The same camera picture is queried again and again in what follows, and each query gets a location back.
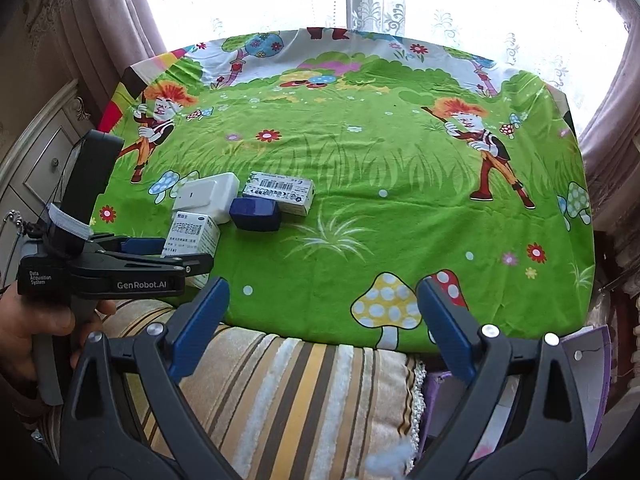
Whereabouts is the striped plush cushion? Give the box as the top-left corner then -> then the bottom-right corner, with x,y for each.
60,300 -> 426,480

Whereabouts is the purple cardboard box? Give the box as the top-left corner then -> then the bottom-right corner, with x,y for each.
420,324 -> 613,466

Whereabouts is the white sheer lace curtain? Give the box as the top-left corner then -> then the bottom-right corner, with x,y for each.
200,0 -> 631,126

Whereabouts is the dark blue small box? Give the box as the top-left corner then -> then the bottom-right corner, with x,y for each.
230,197 -> 282,232

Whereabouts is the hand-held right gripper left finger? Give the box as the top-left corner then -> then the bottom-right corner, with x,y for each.
60,276 -> 231,480

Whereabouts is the cream carved dresser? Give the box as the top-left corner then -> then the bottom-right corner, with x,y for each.
0,77 -> 96,271

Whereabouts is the green cartoon printed blanket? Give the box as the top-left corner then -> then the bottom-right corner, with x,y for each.
97,27 -> 596,356

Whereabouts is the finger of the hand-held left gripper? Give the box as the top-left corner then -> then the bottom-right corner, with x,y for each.
92,234 -> 173,261
97,251 -> 214,277

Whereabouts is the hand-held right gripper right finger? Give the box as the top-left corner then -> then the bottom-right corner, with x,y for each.
416,276 -> 588,480

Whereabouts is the white flip case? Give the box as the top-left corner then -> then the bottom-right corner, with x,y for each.
172,172 -> 240,223

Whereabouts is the person's left hand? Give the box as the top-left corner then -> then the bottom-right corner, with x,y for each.
0,282 -> 118,411

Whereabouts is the white medicine box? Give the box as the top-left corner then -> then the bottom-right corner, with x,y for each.
162,211 -> 221,288

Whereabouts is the white and teal box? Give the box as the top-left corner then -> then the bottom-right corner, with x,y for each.
242,171 -> 317,217

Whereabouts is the brown curtain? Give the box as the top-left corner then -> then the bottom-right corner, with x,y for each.
570,0 -> 640,241
35,0 -> 171,121

